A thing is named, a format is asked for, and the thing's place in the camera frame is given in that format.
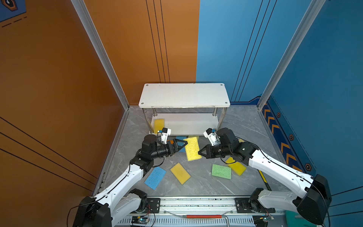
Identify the dark yellow sponge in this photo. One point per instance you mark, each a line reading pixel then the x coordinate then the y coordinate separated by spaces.
pixel 180 173

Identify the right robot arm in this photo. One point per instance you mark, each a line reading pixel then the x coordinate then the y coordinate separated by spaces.
pixel 308 195

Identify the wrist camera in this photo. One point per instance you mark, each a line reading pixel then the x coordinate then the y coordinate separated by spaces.
pixel 165 133
pixel 211 135

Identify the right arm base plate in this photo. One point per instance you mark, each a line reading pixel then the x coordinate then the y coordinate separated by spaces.
pixel 245 205

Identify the aluminium frame post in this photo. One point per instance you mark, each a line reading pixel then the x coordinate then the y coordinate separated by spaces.
pixel 88 24
pixel 299 35

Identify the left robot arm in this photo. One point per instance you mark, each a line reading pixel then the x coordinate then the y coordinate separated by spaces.
pixel 119 199

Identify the green sponge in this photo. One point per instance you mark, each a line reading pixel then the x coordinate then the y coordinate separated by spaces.
pixel 221 171

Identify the small blue sponge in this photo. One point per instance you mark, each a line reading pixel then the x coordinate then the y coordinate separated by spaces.
pixel 182 138

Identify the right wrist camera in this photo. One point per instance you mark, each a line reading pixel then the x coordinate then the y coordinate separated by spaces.
pixel 211 135

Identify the red handled tool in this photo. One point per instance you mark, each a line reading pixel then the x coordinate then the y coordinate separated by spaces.
pixel 203 216

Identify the light yellow sponge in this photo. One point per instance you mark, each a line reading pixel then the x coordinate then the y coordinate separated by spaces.
pixel 192 149

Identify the thick yellow sponge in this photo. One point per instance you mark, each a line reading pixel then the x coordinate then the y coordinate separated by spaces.
pixel 158 125

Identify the large blue sponge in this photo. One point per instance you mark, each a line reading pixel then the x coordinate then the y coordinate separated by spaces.
pixel 155 178

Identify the yellow black caliper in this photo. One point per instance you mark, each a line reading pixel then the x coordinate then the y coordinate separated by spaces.
pixel 263 177

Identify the yellow sponge right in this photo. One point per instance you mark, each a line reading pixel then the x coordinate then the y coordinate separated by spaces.
pixel 237 167

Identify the circuit board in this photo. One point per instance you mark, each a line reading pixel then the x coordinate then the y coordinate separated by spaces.
pixel 139 221
pixel 266 219

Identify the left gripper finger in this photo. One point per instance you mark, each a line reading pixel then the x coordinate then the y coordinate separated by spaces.
pixel 180 147
pixel 180 142

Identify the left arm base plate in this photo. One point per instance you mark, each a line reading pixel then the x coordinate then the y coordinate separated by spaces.
pixel 149 205

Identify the left circuit board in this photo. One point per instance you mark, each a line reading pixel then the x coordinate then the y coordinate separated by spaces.
pixel 139 221

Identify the white two-tier shelf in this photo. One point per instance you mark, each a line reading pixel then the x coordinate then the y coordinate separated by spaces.
pixel 185 96

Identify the right circuit board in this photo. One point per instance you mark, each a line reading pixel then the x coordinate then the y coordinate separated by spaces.
pixel 266 219

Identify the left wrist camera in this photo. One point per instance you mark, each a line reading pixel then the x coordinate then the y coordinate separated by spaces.
pixel 165 133

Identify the green glove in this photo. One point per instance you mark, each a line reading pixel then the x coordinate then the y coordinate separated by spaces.
pixel 293 219

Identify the right aluminium frame post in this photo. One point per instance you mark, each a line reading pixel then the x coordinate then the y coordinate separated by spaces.
pixel 299 35

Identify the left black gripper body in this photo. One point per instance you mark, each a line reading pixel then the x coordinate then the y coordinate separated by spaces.
pixel 168 152

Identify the left aluminium frame post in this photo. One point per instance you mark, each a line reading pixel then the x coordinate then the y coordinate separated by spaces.
pixel 88 24

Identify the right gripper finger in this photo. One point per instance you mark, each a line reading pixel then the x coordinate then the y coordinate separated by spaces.
pixel 206 149
pixel 206 153

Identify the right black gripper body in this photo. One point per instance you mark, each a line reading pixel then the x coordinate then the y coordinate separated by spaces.
pixel 220 151

